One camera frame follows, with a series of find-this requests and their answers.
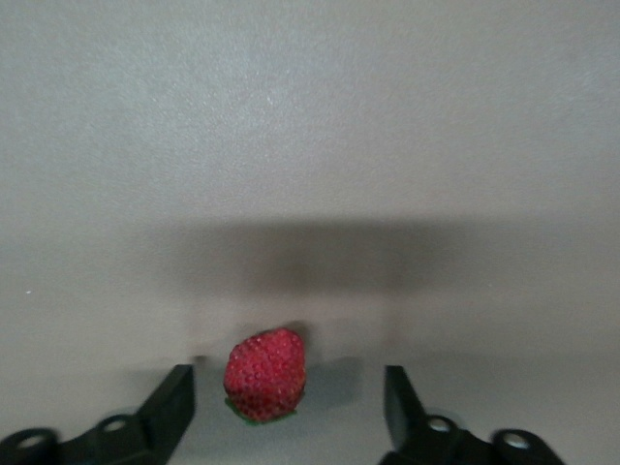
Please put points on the brown table cover sheet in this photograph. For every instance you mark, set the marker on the brown table cover sheet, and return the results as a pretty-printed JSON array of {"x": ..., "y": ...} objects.
[{"x": 339, "y": 121}]

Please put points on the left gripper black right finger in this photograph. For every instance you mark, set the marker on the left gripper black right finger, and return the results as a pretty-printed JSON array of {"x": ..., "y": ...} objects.
[{"x": 404, "y": 412}]

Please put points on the red strawberry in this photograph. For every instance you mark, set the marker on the red strawberry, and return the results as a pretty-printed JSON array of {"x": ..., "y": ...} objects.
[{"x": 266, "y": 373}]

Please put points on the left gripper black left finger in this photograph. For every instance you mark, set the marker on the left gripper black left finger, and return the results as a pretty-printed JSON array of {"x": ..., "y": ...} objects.
[{"x": 164, "y": 412}]

